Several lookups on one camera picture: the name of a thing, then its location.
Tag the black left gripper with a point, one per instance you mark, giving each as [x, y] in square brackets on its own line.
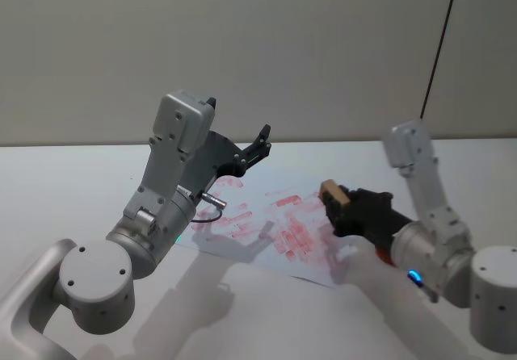
[218, 154]

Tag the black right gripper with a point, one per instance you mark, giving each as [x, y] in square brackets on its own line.
[375, 218]

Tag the small tan wooden block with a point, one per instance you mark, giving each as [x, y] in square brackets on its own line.
[342, 196]

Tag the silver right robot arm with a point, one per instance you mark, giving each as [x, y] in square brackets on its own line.
[497, 279]

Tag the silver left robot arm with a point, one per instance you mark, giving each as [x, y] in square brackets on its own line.
[93, 275]

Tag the white paper with red marks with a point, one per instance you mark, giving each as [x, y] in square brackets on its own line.
[291, 218]

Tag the white table cloth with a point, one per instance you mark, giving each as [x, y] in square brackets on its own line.
[81, 182]

